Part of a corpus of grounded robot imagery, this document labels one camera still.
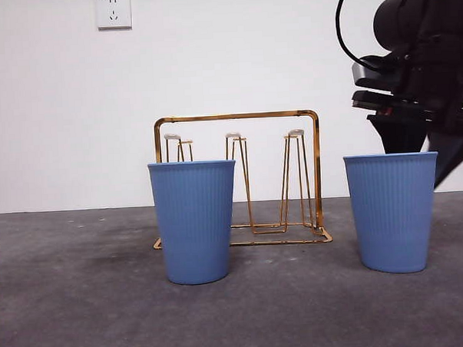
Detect blue ribbed cup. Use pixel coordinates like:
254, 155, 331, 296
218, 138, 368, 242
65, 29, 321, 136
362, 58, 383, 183
147, 159, 242, 288
342, 150, 444, 276

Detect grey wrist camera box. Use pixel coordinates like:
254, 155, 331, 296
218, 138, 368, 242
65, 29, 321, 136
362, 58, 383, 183
350, 54, 408, 92

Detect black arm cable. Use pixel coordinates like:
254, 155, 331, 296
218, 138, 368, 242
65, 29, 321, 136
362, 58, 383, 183
334, 0, 371, 68

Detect gold wire cup rack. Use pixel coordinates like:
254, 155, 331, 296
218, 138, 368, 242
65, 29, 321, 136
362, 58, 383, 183
147, 108, 334, 251

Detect white wall socket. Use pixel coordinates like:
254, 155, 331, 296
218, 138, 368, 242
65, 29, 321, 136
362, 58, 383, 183
95, 0, 133, 31

